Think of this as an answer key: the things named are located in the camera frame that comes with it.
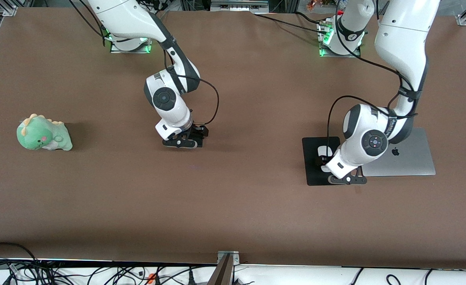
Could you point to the white lower shelf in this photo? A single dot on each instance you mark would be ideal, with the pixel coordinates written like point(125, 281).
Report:
point(454, 277)

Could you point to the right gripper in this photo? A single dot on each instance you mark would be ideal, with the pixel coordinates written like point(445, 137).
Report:
point(196, 132)

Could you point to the grey metal box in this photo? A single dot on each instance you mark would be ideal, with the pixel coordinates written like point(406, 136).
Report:
point(238, 4)

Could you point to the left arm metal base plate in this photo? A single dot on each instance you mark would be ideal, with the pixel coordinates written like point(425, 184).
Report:
point(357, 54)

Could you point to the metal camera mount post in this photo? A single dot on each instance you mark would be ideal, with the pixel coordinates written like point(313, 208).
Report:
point(225, 269)

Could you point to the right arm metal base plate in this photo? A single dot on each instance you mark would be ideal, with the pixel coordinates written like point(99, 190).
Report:
point(115, 50)

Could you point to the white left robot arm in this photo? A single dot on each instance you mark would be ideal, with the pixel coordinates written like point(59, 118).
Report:
point(399, 39)

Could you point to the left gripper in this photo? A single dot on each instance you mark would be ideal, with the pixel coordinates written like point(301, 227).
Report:
point(322, 161)

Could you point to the grey closed laptop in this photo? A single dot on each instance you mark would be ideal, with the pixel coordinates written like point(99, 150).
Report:
point(415, 162)

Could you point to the green dinosaur plush toy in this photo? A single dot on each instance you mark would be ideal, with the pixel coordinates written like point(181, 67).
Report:
point(42, 134)

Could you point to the black mouse pad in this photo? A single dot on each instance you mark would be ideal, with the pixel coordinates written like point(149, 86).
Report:
point(310, 166)

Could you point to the white computer mouse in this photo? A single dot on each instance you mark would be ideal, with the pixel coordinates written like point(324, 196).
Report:
point(324, 150)

